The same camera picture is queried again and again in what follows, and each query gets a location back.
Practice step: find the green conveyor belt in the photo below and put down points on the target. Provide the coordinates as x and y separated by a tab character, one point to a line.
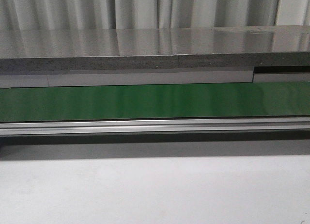
154	101

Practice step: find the grey stone slab table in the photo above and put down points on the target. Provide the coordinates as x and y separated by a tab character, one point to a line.
49	51

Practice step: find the white pleated curtain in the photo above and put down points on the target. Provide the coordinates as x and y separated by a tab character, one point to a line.
150	14

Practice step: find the grey conveyor rear rail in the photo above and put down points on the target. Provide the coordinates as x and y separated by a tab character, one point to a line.
228	74

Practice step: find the aluminium conveyor front rail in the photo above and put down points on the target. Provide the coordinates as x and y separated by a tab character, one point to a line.
156	125

